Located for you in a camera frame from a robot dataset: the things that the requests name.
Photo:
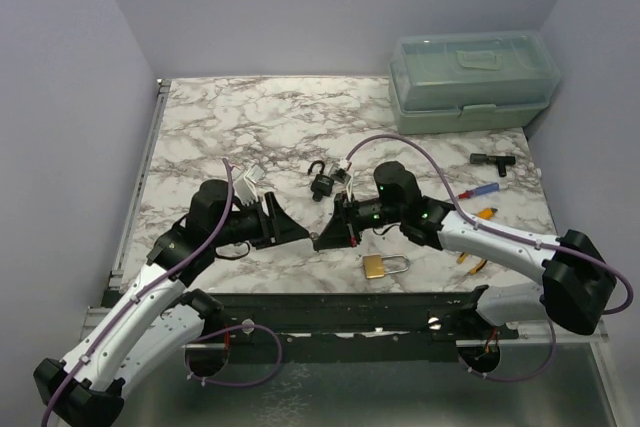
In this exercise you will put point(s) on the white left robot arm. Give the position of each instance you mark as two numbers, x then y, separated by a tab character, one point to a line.
160	312

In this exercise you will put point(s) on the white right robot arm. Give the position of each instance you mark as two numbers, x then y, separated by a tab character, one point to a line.
566	280

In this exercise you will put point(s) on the aluminium side rail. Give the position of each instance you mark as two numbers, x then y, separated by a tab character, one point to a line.
117	270

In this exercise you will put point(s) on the black T-shaped tool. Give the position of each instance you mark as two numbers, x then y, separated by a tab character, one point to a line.
501	162

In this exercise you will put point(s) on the brass padlock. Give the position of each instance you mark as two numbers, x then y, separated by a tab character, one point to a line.
378	266

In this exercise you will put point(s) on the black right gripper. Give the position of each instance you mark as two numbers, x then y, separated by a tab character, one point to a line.
343	230

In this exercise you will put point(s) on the black padlock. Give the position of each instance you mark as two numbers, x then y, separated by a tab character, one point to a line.
321	181

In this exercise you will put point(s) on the green translucent plastic toolbox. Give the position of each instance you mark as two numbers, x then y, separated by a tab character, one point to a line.
470	82

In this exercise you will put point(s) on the yellow-handled pliers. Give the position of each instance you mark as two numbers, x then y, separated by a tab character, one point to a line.
476	268

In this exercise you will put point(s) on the black base frame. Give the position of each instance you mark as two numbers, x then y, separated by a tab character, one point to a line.
335	328

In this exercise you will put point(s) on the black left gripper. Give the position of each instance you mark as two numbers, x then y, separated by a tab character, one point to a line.
276	227

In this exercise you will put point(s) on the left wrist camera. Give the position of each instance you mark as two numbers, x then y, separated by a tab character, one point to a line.
250	184

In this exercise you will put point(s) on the yellow utility knife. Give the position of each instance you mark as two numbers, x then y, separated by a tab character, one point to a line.
487	213

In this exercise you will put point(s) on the blue-handled screwdriver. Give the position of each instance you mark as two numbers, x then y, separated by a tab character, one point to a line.
479	191

